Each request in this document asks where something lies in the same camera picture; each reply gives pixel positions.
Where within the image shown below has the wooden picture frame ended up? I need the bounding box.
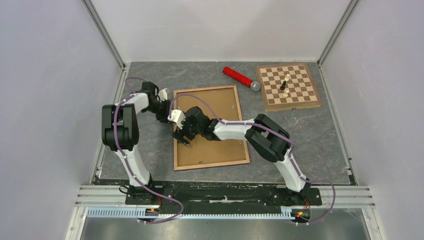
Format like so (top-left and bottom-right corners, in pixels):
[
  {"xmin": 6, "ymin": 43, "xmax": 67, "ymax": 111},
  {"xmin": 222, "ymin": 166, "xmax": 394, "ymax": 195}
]
[{"xmin": 172, "ymin": 85, "xmax": 251, "ymax": 172}]

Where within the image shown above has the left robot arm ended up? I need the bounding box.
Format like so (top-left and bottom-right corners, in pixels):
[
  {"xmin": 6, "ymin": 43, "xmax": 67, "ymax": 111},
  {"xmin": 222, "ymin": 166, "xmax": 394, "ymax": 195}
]
[{"xmin": 101, "ymin": 81, "xmax": 171, "ymax": 205}]

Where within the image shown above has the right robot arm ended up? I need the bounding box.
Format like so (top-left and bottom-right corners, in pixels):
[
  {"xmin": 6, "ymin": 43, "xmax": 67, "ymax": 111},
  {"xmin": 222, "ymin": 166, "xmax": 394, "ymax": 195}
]
[{"xmin": 167, "ymin": 106, "xmax": 311, "ymax": 204}]

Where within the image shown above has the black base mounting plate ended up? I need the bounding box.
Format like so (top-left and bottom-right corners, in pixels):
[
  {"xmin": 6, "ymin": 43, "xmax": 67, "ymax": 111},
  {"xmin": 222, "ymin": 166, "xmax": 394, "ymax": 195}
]
[{"xmin": 125, "ymin": 181, "xmax": 322, "ymax": 215}]

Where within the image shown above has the red cylindrical object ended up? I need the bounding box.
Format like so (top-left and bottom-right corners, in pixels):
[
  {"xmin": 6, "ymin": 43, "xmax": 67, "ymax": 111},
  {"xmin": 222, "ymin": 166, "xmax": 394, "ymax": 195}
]
[{"xmin": 222, "ymin": 66, "xmax": 261, "ymax": 92}]

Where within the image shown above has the black chess piece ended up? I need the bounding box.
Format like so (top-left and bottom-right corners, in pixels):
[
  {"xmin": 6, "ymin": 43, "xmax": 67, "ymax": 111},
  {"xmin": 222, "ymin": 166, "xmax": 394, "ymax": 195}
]
[{"xmin": 280, "ymin": 80, "xmax": 287, "ymax": 91}]

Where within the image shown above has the white chess piece bottom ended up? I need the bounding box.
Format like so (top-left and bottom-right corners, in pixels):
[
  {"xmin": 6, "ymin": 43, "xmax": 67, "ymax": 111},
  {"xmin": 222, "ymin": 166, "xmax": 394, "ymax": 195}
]
[{"xmin": 283, "ymin": 89, "xmax": 290, "ymax": 98}]

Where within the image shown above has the wooden chessboard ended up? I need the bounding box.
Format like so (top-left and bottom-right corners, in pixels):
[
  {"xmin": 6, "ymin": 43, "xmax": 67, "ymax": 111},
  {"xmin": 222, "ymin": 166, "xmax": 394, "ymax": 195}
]
[{"xmin": 255, "ymin": 62, "xmax": 322, "ymax": 111}]

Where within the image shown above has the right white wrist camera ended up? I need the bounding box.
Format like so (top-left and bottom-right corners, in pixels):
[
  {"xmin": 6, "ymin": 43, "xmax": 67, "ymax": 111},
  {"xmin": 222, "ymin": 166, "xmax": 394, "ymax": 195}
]
[{"xmin": 167, "ymin": 109, "xmax": 186, "ymax": 130}]

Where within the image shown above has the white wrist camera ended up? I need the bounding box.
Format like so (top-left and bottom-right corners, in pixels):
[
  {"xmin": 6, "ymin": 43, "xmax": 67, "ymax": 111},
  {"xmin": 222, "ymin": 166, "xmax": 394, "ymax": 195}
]
[
  {"xmin": 167, "ymin": 109, "xmax": 186, "ymax": 130},
  {"xmin": 157, "ymin": 88, "xmax": 172, "ymax": 102}
]

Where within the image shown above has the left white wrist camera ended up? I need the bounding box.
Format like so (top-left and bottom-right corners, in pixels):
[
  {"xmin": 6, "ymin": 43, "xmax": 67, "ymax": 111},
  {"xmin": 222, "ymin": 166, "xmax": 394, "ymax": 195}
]
[{"xmin": 157, "ymin": 88, "xmax": 172, "ymax": 102}]

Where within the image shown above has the left aluminium corner post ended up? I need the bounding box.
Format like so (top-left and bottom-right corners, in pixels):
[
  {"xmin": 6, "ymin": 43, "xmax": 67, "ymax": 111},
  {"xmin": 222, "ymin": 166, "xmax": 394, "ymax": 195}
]
[{"xmin": 81, "ymin": 0, "xmax": 130, "ymax": 70}]

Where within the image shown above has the aluminium corner post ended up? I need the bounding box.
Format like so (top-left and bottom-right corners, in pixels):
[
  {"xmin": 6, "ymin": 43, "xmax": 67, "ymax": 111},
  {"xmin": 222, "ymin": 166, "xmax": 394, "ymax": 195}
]
[
  {"xmin": 81, "ymin": 0, "xmax": 130, "ymax": 70},
  {"xmin": 317, "ymin": 0, "xmax": 360, "ymax": 68}
]

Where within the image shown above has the aluminium rail frame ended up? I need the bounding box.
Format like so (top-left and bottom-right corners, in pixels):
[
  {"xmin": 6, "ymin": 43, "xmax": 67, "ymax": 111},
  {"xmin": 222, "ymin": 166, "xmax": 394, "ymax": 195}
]
[{"xmin": 65, "ymin": 184, "xmax": 385, "ymax": 240}]

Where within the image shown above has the right aluminium corner post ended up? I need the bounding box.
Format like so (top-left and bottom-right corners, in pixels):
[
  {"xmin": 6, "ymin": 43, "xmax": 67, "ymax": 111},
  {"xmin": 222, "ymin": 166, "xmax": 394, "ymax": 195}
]
[{"xmin": 317, "ymin": 0, "xmax": 360, "ymax": 68}]

